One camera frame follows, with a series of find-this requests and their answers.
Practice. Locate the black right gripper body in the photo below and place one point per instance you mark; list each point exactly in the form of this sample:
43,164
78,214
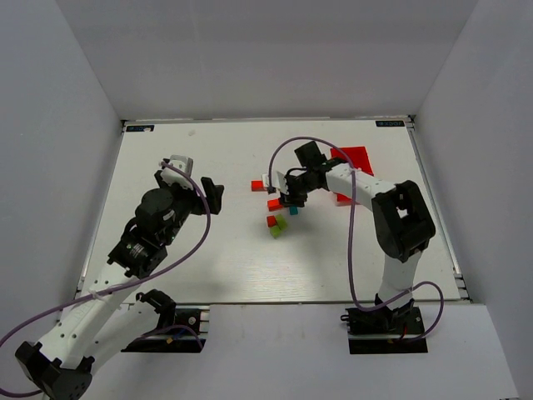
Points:
293,197

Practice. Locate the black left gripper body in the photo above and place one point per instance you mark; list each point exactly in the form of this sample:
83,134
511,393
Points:
199,204

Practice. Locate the red long block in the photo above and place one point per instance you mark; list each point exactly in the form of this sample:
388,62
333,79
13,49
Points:
258,186

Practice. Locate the red plastic tray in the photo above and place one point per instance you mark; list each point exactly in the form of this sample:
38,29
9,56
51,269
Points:
358,156

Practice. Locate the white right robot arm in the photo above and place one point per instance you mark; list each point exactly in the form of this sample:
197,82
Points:
402,222

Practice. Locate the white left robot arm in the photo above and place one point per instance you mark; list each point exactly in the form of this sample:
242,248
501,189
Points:
112,313

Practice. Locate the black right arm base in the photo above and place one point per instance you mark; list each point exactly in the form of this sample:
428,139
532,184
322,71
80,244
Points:
377,333

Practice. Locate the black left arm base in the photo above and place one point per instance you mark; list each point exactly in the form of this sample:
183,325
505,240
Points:
185,333

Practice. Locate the red wide block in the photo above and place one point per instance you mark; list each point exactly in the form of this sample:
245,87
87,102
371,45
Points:
274,205

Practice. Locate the light green long block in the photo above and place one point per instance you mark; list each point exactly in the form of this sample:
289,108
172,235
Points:
281,222

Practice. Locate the orange square block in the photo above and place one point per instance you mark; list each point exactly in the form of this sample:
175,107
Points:
271,221

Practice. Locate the light green small block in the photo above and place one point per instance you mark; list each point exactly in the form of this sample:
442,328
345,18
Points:
275,231

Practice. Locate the right corner label sticker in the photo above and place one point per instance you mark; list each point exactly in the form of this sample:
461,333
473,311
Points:
390,123

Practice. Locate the corner label sticker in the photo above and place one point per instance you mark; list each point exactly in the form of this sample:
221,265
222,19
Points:
139,128
390,123

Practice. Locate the left corner label sticker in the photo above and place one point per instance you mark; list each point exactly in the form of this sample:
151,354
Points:
139,128

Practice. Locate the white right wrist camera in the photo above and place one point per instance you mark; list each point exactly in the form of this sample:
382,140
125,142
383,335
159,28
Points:
276,182

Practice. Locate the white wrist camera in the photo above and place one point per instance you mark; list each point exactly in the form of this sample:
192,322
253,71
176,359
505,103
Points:
177,169
276,182

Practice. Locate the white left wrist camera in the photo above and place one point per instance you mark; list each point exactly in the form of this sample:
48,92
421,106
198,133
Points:
177,169

